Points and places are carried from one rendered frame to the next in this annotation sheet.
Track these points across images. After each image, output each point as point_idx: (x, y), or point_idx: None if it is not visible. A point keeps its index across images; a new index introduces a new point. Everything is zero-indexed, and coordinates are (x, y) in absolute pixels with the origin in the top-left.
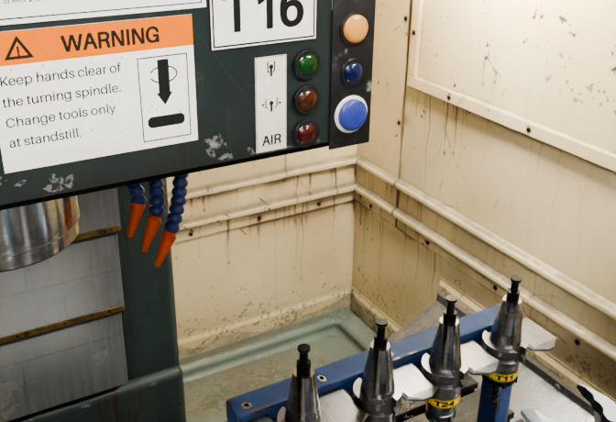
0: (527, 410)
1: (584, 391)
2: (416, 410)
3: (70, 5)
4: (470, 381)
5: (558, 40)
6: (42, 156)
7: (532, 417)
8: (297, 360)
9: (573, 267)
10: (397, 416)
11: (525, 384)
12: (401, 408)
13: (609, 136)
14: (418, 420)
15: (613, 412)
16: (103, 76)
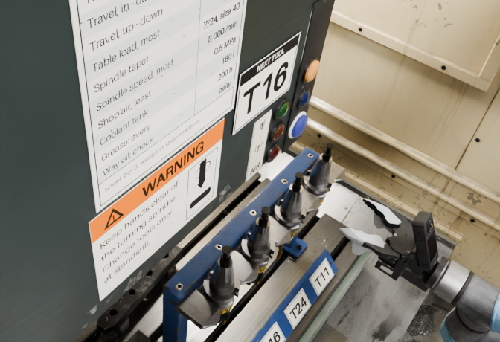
0: (344, 228)
1: (369, 204)
2: (229, 205)
3: (150, 163)
4: (256, 174)
5: None
6: (124, 273)
7: (348, 233)
8: (221, 257)
9: (318, 90)
10: (219, 214)
11: (283, 163)
12: (220, 207)
13: (350, 6)
14: (234, 213)
15: (390, 216)
16: (166, 196)
